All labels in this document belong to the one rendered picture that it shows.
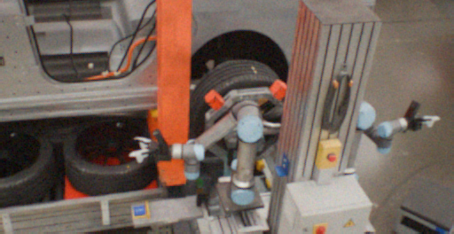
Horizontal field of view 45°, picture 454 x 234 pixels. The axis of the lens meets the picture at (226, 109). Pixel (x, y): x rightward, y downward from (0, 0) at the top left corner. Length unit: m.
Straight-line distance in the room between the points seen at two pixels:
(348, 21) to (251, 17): 1.47
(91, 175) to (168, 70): 1.03
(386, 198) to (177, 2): 2.44
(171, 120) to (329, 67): 1.25
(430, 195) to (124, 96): 2.21
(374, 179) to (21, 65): 2.80
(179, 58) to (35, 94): 1.11
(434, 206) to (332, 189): 1.56
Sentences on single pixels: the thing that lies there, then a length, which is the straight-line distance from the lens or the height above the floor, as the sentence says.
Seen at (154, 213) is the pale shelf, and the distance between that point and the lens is 3.45.
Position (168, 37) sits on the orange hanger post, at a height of 1.57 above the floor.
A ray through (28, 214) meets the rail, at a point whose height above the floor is 0.35.
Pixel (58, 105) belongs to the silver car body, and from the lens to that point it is 3.70.
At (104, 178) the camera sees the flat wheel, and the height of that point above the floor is 0.47.
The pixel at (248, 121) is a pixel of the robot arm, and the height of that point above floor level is 1.46.
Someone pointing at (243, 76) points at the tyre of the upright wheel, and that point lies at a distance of 3.35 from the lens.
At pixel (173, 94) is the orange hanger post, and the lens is 3.09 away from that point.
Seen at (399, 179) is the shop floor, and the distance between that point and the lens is 4.69.
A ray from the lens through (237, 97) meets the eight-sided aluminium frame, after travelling 3.28.
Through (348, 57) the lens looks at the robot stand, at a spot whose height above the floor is 1.88.
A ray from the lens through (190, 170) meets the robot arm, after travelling 2.71.
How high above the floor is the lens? 2.93
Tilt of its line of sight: 35 degrees down
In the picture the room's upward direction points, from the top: 4 degrees clockwise
